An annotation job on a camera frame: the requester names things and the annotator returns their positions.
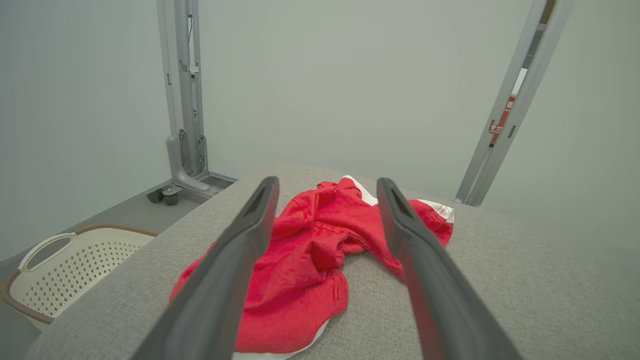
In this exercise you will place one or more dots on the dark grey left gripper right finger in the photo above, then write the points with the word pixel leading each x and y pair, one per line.
pixel 440 300

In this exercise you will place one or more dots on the grey metal post with foot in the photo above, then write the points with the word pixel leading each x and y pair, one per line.
pixel 185 100

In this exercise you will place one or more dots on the cream perforated laundry basket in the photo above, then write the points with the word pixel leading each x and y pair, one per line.
pixel 75 270

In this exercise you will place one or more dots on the black caster wheel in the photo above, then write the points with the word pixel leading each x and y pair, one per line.
pixel 171 199
pixel 154 196

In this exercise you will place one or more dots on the grey metal post with slots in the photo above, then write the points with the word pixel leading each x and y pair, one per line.
pixel 475 180

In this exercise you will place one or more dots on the red basketball shorts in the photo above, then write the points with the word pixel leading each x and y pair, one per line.
pixel 300 280

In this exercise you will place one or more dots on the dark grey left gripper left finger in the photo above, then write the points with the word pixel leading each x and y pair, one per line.
pixel 220 300

